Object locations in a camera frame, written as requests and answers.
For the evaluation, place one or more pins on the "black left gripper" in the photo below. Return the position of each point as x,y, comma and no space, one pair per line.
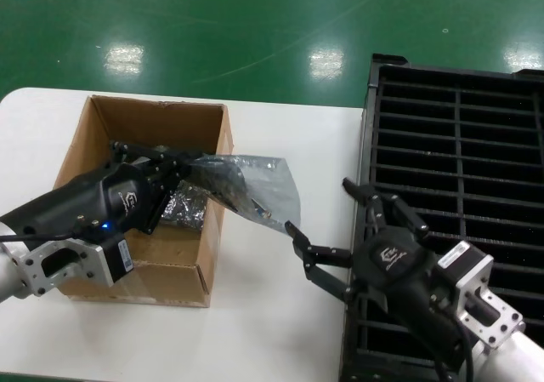
85,203

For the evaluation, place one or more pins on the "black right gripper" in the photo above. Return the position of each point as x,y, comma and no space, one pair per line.
399,271

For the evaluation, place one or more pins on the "grey translucent antistatic bag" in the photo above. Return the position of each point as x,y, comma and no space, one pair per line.
280,186

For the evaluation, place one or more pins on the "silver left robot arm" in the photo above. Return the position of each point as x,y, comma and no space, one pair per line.
10,275

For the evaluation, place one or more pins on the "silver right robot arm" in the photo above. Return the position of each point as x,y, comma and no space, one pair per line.
527,356

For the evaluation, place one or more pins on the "graphics card in shiny bag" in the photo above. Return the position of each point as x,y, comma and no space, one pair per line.
187,212

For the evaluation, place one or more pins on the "black slotted container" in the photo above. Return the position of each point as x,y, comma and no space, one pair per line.
369,152

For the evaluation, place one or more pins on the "open brown cardboard box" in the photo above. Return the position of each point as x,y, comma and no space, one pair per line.
170,275

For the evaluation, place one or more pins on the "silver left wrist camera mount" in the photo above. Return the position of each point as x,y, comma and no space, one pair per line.
85,263

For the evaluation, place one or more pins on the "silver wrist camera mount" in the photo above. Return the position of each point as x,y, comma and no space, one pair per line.
85,263
480,284

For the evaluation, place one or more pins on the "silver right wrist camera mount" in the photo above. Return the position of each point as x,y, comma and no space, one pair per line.
480,284

